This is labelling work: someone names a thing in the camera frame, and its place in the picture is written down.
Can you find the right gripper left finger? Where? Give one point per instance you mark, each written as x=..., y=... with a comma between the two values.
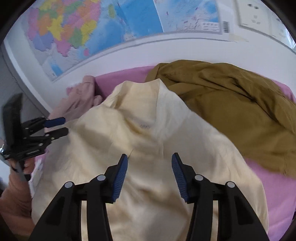
x=62, y=218

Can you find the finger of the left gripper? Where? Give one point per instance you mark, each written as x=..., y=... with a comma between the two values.
x=55, y=134
x=54, y=122

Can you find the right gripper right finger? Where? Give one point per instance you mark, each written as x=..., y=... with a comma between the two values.
x=236, y=218

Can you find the cream yellow coat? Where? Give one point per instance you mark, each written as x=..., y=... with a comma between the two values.
x=150, y=166

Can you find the pink sleeved left forearm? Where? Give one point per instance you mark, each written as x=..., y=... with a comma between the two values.
x=16, y=206

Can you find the person left hand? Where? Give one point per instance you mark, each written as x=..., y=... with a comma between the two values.
x=24, y=168

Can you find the pink folded garment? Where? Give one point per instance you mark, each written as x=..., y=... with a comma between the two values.
x=80, y=100

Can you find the pink floral bed sheet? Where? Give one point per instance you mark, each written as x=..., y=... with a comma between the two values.
x=266, y=185

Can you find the olive brown garment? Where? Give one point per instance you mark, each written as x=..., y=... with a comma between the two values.
x=247, y=108

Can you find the black camera box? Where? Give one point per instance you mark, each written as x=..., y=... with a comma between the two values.
x=13, y=129

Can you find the colourful wall map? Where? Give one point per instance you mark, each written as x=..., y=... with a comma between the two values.
x=62, y=34

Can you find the middle white wall socket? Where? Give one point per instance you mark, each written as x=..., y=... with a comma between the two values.
x=278, y=31

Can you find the white wall socket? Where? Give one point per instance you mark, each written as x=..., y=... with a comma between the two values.
x=253, y=16
x=278, y=31

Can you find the left white wall socket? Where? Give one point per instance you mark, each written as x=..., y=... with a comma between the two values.
x=253, y=16

